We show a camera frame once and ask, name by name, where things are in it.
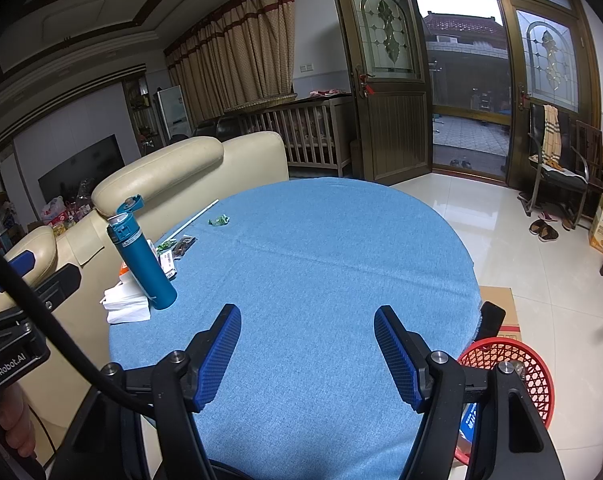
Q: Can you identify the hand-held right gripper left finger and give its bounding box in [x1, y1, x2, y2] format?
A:
[46, 304, 243, 480]

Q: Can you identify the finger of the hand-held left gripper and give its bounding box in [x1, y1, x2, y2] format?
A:
[4, 250, 36, 281]
[35, 262, 82, 309]

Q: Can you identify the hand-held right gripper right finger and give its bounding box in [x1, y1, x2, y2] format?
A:
[374, 305, 565, 480]

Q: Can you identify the red plastic basket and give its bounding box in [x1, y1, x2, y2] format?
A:
[454, 338, 555, 466]

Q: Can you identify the person's left hand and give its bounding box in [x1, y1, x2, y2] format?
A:
[0, 385, 36, 457]

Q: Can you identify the pink plastic bag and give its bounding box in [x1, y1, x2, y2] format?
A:
[41, 196, 67, 226]

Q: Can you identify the white tissue pile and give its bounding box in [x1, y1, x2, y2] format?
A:
[100, 282, 152, 324]

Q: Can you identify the teal water bottle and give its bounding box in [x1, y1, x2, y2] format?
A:
[106, 194, 178, 311]

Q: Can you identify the black rounded object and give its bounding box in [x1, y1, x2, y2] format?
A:
[474, 301, 506, 346]

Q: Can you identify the small white printed box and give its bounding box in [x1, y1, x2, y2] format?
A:
[157, 250, 178, 281]

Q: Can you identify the black television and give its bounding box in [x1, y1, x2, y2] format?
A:
[38, 134, 126, 201]

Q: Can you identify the black flat packet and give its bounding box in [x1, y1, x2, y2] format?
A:
[174, 236, 198, 261]

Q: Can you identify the cardboard box with red tape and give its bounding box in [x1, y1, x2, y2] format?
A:
[478, 286, 522, 343]

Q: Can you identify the cream leather sofa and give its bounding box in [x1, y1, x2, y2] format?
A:
[1, 131, 290, 461]

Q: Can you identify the glass display cabinet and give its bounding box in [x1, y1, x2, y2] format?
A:
[124, 77, 162, 151]

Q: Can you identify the white standing air conditioner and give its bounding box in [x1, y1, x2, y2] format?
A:
[154, 85, 192, 143]

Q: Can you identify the black metal chair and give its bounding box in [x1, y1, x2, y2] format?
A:
[519, 102, 603, 231]

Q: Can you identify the wooden crib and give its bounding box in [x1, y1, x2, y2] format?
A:
[216, 95, 355, 171]

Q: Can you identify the open glass panel door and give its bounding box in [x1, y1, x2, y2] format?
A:
[328, 0, 435, 186]

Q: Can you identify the striped beige towel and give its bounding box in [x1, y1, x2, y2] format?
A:
[540, 105, 562, 171]

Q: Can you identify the dark wooden chair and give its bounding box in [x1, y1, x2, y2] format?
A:
[574, 120, 603, 181]

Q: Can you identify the beige curtain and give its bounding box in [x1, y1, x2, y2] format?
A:
[164, 0, 297, 128]

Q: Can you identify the closed glass panel door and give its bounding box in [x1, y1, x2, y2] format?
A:
[501, 0, 602, 188]

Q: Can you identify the black cable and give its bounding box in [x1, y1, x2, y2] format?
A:
[0, 232, 137, 411]

